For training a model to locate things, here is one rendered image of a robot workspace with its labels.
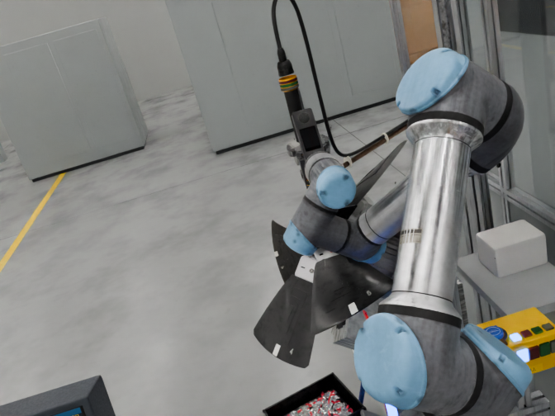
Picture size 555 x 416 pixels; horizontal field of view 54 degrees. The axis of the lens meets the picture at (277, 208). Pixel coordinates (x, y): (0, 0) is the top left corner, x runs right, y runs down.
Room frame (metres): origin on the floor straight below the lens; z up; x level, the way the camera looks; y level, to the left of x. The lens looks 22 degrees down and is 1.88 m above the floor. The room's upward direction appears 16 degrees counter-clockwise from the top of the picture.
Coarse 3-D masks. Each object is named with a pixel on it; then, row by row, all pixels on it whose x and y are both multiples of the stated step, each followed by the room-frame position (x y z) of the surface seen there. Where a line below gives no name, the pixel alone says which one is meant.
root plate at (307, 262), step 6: (306, 258) 1.38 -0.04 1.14; (312, 258) 1.37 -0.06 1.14; (300, 264) 1.38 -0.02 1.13; (306, 264) 1.37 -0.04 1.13; (312, 264) 1.36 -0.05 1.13; (300, 270) 1.37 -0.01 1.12; (306, 270) 1.36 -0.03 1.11; (300, 276) 1.36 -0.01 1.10; (306, 276) 1.35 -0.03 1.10; (312, 276) 1.35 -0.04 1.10; (312, 282) 1.33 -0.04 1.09
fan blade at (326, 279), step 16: (336, 256) 1.26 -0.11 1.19; (320, 272) 1.22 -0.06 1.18; (336, 272) 1.19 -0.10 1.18; (352, 272) 1.17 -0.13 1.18; (368, 272) 1.14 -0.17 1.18; (320, 288) 1.16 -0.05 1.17; (336, 288) 1.13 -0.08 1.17; (352, 288) 1.11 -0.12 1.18; (368, 288) 1.09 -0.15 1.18; (384, 288) 1.06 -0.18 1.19; (320, 304) 1.12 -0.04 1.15; (336, 304) 1.09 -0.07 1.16; (368, 304) 1.04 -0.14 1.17; (320, 320) 1.08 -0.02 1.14; (336, 320) 1.05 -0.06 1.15
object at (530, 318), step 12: (516, 312) 1.00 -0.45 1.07; (528, 312) 0.98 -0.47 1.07; (540, 312) 0.97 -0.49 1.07; (480, 324) 0.99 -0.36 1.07; (492, 324) 0.98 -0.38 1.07; (504, 324) 0.97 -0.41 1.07; (516, 324) 0.96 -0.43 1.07; (528, 324) 0.94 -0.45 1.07; (540, 324) 0.93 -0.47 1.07; (552, 324) 0.92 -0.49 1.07; (504, 336) 0.93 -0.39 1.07; (540, 336) 0.90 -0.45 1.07; (552, 336) 0.90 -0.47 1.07; (516, 348) 0.89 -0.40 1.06; (540, 360) 0.90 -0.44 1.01; (552, 360) 0.90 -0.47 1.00
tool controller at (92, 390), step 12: (72, 384) 0.97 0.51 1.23; (84, 384) 0.95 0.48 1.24; (96, 384) 0.94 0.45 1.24; (36, 396) 0.96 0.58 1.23; (48, 396) 0.94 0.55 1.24; (60, 396) 0.92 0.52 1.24; (72, 396) 0.90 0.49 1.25; (84, 396) 0.88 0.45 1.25; (96, 396) 0.91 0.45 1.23; (108, 396) 0.96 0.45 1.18; (0, 408) 0.95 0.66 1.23; (12, 408) 0.93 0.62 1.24; (24, 408) 0.91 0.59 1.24; (36, 408) 0.89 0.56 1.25; (48, 408) 0.88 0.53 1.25; (60, 408) 0.87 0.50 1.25; (72, 408) 0.87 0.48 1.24; (84, 408) 0.87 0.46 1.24; (96, 408) 0.89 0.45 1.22; (108, 408) 0.94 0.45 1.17
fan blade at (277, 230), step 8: (272, 224) 1.70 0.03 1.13; (272, 232) 1.69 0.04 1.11; (280, 232) 1.61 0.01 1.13; (280, 240) 1.61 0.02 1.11; (280, 248) 1.62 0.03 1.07; (288, 248) 1.56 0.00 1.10; (280, 256) 1.63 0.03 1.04; (288, 256) 1.57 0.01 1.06; (296, 256) 1.53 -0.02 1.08; (280, 264) 1.63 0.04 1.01; (288, 264) 1.58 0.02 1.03; (296, 264) 1.54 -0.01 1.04; (280, 272) 1.63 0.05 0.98; (288, 272) 1.59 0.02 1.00
